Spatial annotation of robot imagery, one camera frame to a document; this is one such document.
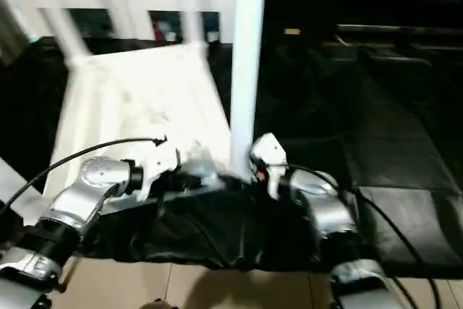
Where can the white plastic table top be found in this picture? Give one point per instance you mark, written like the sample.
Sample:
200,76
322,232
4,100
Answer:
137,99

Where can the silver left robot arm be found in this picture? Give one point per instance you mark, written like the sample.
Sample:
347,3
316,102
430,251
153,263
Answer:
87,193

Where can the black work mat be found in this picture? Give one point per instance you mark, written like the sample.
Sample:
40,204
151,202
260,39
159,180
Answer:
376,128

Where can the small tan block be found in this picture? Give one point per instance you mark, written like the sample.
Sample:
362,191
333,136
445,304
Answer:
292,32

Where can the white glass-door cabinet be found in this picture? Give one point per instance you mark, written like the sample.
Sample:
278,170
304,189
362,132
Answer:
108,1

